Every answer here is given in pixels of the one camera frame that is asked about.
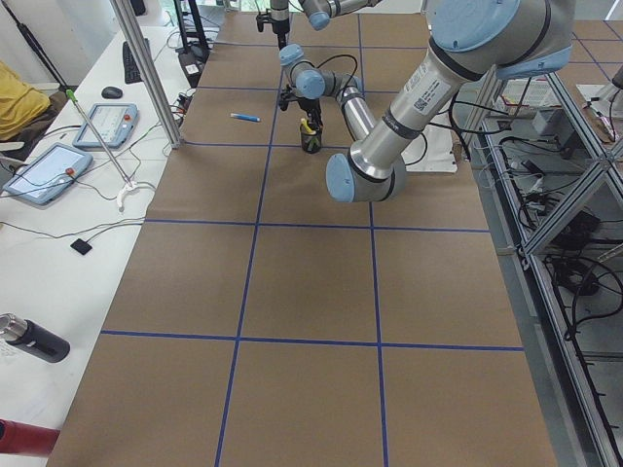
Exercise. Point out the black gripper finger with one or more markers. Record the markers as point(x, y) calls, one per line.
point(282, 41)
point(310, 122)
point(318, 120)

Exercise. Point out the black mesh pen cup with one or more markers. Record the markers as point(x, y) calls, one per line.
point(310, 137)

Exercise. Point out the yellow marker pen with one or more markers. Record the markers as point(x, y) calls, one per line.
point(303, 128)

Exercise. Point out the aluminium frame post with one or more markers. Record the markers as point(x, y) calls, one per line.
point(129, 25)

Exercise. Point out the red cylinder bottle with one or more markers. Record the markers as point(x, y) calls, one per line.
point(26, 439)

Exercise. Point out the yellow cloth bag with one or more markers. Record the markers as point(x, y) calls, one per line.
point(21, 104)

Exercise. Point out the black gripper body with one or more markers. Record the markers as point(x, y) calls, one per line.
point(310, 104)
point(278, 26)

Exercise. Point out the white power strip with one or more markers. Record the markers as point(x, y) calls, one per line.
point(529, 184)

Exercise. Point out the black keyboard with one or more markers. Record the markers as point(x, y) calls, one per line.
point(131, 71)

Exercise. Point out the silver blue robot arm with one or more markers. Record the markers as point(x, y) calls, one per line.
point(518, 39)
point(318, 12)

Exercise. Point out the blue marker pen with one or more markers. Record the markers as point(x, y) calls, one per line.
point(245, 117)

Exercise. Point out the teach pendant tablet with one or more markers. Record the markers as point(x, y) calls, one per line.
point(47, 177)
point(114, 122)

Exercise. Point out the aluminium extrusion side frame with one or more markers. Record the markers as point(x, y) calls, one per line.
point(561, 249)

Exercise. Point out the near teach pendant tablet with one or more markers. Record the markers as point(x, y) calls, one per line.
point(47, 177)

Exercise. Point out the far teach pendant tablet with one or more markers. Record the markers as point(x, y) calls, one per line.
point(114, 122)

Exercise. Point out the black steel water bottle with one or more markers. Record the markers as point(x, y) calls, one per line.
point(33, 339)

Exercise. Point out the small black square pad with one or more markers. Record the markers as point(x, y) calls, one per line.
point(81, 246)

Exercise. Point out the long metal reacher rod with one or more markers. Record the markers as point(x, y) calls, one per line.
point(130, 185)

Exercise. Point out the green marker pen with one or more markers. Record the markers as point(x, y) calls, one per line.
point(314, 144)

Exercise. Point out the black computer mouse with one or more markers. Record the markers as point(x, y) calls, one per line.
point(111, 92)

